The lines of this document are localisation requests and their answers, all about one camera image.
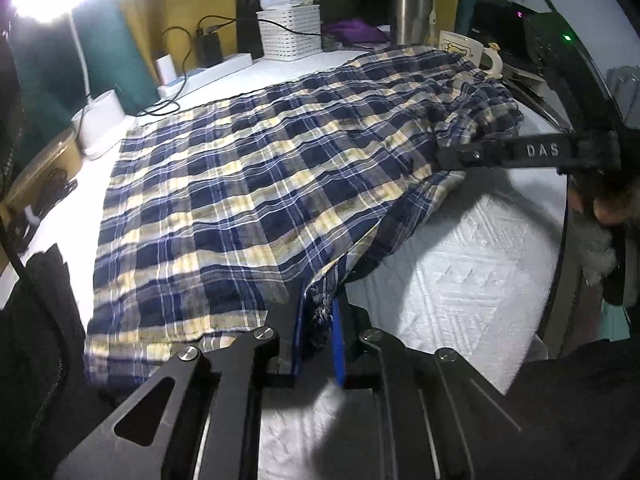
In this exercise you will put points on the white charger plug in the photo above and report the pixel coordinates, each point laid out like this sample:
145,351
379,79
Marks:
166,67

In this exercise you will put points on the black power adapter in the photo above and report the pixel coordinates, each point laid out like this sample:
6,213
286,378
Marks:
209,47

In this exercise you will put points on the purple cloth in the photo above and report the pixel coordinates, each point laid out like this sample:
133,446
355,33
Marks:
357,30

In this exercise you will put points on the white textured tablecloth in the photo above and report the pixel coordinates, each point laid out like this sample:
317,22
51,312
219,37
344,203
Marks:
475,270

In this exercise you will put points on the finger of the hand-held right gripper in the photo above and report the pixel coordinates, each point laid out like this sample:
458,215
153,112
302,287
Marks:
500,152

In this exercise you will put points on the person's dark clothing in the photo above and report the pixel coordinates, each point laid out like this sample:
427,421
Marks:
590,410

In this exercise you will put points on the black monitor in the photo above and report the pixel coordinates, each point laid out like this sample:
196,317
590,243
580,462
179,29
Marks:
530,30

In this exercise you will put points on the white plastic basket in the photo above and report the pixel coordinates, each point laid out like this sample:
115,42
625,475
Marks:
290,35

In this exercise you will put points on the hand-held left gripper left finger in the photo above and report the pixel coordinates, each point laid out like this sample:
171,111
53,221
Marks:
299,332

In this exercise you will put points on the blue yellow plaid shirt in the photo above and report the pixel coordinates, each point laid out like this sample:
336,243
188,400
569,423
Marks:
250,185

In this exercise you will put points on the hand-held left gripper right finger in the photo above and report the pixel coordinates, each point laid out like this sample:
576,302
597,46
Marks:
339,345

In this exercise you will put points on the person's right hand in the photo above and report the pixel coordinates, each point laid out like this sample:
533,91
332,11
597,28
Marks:
600,202

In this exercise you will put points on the stainless steel tumbler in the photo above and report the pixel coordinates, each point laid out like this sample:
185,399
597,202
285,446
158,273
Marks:
411,17

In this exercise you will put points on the cream mug with bear print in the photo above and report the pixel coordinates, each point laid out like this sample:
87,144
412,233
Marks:
470,50

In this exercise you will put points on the white desk lamp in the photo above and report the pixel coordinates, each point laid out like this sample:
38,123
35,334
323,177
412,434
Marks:
100,120

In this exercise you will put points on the white power strip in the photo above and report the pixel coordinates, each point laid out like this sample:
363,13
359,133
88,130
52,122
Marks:
215,72

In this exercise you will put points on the black cloth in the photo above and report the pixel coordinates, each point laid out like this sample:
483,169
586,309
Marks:
50,320

